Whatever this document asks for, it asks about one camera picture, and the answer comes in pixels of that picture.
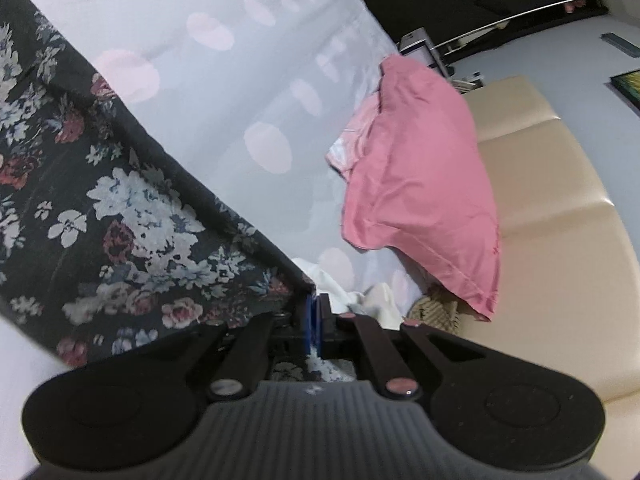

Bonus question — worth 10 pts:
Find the cream garment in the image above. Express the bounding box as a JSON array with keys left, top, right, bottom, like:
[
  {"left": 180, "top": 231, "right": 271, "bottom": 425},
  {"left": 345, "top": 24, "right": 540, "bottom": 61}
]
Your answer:
[{"left": 360, "top": 282, "right": 406, "bottom": 331}]

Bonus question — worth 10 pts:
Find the beige padded headboard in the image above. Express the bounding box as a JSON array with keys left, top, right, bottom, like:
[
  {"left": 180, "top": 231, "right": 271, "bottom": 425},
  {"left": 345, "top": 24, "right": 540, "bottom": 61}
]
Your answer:
[{"left": 450, "top": 76, "right": 640, "bottom": 406}]

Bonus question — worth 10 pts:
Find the white nightstand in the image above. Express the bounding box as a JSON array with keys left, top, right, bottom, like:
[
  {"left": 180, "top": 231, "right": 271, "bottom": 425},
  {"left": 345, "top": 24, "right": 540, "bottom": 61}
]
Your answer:
[{"left": 398, "top": 27, "right": 453, "bottom": 78}]

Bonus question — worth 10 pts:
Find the dark floral garment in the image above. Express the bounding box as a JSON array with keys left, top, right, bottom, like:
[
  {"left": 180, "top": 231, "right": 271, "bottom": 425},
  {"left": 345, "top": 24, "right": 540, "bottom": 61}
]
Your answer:
[{"left": 0, "top": 0, "right": 356, "bottom": 383}]

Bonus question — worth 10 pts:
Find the white device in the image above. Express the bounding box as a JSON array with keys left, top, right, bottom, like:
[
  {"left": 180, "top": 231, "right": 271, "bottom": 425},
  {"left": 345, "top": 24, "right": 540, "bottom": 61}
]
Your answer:
[{"left": 450, "top": 71, "right": 487, "bottom": 91}]

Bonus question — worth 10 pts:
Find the white garment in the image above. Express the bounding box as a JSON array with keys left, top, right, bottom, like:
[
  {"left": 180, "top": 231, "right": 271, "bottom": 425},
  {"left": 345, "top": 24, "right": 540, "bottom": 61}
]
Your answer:
[{"left": 290, "top": 258, "right": 366, "bottom": 311}]

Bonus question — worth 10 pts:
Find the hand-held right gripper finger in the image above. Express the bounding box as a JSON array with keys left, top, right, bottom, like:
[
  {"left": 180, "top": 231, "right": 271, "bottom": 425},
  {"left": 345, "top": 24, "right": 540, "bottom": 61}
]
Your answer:
[
  {"left": 314, "top": 294, "right": 488, "bottom": 402},
  {"left": 185, "top": 297, "right": 317, "bottom": 402}
]

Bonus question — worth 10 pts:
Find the beige woven item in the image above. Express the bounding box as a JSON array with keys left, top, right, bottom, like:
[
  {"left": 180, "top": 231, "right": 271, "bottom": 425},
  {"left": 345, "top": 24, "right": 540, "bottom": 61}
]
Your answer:
[{"left": 412, "top": 294, "right": 463, "bottom": 333}]

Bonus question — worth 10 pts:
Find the framed wall picture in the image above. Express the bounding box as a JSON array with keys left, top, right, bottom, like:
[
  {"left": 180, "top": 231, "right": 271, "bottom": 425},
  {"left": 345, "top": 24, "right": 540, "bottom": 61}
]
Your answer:
[{"left": 609, "top": 67, "right": 640, "bottom": 108}]

